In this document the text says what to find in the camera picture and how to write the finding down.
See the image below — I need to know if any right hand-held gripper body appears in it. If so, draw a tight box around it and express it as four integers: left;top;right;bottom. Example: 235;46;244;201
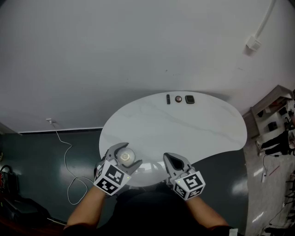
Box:
169;166;206;207

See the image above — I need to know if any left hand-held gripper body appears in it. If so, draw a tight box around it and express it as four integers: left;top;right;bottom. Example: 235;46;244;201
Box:
93;148;132;196

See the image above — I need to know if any small white round container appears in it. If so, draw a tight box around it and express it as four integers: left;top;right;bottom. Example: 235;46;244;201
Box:
116;147;136;167

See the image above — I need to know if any person's left forearm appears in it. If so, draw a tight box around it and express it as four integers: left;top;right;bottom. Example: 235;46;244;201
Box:
66;184;107;229

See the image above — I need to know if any person's right forearm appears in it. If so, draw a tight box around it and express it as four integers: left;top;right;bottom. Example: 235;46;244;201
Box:
185;195;229;228

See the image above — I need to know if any person's dark clothing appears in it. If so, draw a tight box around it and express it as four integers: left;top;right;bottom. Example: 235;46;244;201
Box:
63;183;238;236

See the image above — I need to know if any grey wooden shelf unit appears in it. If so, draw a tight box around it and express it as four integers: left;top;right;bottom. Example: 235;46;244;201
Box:
242;84;295;139

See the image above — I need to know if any black bag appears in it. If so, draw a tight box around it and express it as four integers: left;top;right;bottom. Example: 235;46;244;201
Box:
0;164;19;196

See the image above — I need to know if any white cable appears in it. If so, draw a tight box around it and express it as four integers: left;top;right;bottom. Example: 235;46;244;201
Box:
52;122;89;205

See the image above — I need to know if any white wall junction box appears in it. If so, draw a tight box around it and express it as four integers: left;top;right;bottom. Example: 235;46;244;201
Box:
245;34;262;51

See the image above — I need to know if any white wall conduit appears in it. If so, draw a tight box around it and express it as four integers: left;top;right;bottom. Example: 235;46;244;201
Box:
255;0;277;39

